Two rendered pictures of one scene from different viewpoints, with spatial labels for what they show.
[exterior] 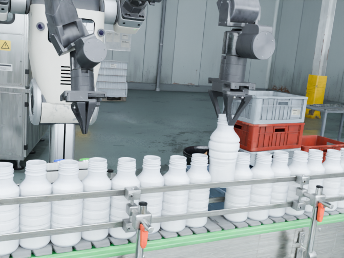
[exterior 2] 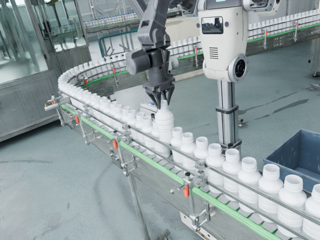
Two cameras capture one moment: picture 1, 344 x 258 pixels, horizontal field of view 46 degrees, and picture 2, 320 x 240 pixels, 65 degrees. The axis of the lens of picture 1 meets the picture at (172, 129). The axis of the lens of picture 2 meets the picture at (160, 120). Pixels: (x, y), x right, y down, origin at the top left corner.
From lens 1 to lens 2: 1.26 m
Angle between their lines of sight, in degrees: 79
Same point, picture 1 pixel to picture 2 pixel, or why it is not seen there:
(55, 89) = (207, 61)
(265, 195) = (184, 161)
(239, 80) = (152, 83)
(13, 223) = (109, 121)
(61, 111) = (213, 73)
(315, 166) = (225, 164)
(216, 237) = (157, 167)
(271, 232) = not seen: hidden behind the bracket
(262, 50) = (130, 69)
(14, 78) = not seen: outside the picture
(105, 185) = (124, 119)
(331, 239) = (235, 230)
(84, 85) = not seen: hidden behind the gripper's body
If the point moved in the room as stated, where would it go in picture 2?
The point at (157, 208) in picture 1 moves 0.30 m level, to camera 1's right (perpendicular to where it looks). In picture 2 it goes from (140, 138) to (152, 180)
